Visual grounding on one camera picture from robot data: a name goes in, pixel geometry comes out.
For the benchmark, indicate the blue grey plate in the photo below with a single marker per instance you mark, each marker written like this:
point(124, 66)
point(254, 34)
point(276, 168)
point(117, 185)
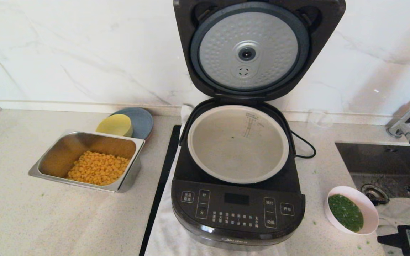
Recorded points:
point(142, 121)

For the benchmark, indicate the yellow small bowl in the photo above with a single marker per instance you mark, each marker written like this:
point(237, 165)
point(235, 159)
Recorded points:
point(114, 126)

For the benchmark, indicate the yellow corn kernels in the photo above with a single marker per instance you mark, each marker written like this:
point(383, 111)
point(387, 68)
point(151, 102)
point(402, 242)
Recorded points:
point(98, 169)

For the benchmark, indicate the clear measuring cup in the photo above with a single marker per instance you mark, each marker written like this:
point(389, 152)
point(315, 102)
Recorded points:
point(319, 121)

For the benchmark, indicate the pink bowl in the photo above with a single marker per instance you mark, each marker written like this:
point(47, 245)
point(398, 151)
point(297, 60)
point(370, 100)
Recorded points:
point(369, 209)

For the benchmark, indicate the white terry towel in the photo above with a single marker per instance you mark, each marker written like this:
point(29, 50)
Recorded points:
point(162, 231)

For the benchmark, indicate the stainless steel tray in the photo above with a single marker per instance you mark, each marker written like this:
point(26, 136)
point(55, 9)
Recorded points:
point(66, 149)

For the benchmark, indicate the black rice cooker lid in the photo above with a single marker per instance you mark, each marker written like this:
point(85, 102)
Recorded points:
point(226, 46)

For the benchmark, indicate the white crumpled cloth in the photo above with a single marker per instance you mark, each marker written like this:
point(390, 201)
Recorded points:
point(390, 213)

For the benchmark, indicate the metal sink drain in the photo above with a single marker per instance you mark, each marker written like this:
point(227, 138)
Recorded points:
point(374, 193)

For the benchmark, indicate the black Midea rice cooker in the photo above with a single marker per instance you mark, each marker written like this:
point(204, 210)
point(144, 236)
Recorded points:
point(237, 213)

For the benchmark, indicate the black flat strip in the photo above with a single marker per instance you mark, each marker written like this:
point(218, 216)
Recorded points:
point(162, 185)

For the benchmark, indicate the chopped green onions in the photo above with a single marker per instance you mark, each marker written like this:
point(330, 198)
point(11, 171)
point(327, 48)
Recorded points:
point(346, 213)

